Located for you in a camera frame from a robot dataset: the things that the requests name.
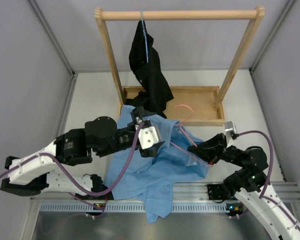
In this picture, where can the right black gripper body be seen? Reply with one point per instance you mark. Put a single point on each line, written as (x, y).
(231, 153)

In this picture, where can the pink wire hanger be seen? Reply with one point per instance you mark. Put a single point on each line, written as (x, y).
(181, 127)

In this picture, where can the light blue shirt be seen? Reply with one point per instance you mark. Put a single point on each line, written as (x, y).
(151, 179)

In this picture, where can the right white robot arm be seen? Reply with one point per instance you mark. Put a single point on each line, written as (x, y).
(250, 184)

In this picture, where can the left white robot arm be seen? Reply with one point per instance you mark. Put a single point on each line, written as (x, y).
(44, 170)

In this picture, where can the black shirt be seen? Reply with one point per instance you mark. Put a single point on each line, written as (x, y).
(156, 90)

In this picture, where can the wooden clothes rack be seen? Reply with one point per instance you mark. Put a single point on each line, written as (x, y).
(205, 101)

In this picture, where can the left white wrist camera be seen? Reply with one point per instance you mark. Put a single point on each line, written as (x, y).
(149, 135)

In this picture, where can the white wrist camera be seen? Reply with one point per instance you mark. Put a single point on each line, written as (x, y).
(231, 133)
(149, 135)

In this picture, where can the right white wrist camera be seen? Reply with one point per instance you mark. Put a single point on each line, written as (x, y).
(231, 133)

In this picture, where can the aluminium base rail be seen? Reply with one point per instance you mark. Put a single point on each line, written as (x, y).
(199, 192)

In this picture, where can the slotted cable duct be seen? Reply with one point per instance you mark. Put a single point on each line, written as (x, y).
(138, 207)

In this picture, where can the blue wire hanger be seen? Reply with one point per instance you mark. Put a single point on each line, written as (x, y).
(145, 36)

